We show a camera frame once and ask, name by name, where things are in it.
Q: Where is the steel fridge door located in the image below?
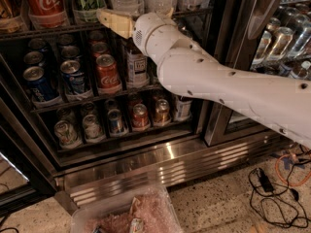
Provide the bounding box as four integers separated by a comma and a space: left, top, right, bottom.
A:
204, 0, 311, 148

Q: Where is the brown tea bottle white cap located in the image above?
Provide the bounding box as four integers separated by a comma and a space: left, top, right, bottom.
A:
125, 39, 147, 83

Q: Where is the gold can bottom shelf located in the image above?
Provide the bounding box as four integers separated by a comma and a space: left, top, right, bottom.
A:
154, 99, 170, 122

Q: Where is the red cola can top shelf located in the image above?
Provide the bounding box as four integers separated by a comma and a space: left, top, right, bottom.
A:
19, 0, 67, 21

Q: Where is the clear plastic bin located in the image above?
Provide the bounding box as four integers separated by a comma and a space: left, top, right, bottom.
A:
70, 184, 184, 233

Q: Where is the small bottle bottom shelf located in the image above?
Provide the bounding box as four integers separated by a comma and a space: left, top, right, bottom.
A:
173, 95, 192, 121

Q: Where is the blue can bottom shelf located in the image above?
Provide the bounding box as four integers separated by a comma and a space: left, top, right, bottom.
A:
108, 109, 124, 134

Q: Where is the red cola can front middle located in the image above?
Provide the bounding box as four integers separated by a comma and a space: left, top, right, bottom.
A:
96, 54, 121, 89

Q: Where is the red can bottom shelf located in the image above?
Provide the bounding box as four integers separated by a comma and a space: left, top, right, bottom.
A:
132, 104, 149, 128

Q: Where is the blue pepsi can front left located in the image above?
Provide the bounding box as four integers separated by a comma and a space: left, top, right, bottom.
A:
23, 66, 58, 102

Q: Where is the white can bottom left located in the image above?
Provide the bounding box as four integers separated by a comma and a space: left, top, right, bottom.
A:
54, 120, 82, 149

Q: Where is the white green can bottom shelf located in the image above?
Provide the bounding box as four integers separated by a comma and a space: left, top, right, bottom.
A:
83, 115, 105, 142

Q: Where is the orange cable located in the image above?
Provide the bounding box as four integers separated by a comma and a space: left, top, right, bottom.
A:
275, 149, 311, 188

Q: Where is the black power adapter with cable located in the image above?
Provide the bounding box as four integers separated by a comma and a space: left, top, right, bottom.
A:
248, 168, 310, 229

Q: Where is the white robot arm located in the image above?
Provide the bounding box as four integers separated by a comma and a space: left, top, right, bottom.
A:
96, 9, 311, 148

